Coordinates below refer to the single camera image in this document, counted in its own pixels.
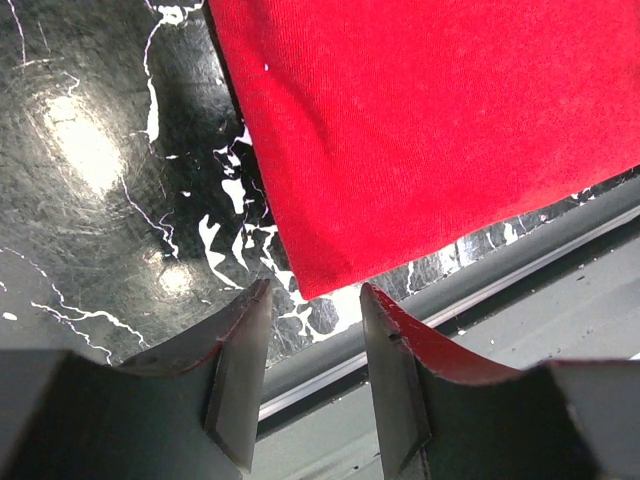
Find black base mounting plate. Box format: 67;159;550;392
252;180;639;479

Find red t-shirt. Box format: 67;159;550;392
210;1;639;299

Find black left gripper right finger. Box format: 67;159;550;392
360;284;639;479

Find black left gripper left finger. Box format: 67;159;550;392
1;280;272;479

